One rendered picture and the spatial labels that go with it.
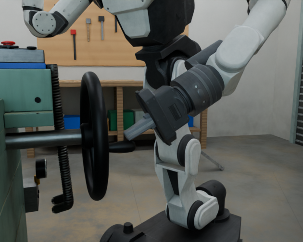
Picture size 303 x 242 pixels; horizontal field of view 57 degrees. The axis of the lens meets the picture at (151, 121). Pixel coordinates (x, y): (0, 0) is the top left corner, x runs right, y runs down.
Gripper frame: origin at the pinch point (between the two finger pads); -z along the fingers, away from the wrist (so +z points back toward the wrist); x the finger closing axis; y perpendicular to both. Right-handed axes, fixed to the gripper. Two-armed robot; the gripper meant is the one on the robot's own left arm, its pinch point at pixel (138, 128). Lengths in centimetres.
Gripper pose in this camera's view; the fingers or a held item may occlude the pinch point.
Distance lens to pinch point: 55.4
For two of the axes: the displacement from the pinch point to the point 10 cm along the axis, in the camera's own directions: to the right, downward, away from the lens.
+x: -4.8, -8.3, -2.8
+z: 8.2, -5.4, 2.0
